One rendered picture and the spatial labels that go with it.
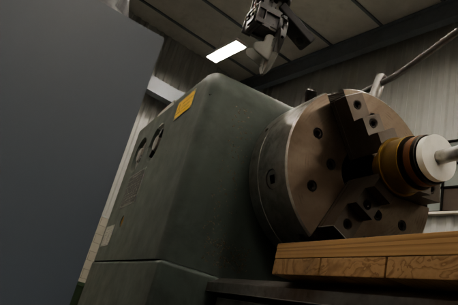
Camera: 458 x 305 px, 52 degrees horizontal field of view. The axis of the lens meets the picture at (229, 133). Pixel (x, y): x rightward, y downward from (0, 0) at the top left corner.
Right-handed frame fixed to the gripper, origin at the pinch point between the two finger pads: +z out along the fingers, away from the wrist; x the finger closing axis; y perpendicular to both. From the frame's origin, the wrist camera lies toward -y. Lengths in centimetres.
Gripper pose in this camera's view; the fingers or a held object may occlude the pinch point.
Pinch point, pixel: (266, 71)
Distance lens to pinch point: 107.0
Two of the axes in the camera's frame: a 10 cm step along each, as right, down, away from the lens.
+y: -8.7, -3.7, -3.3
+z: -2.4, 8.9, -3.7
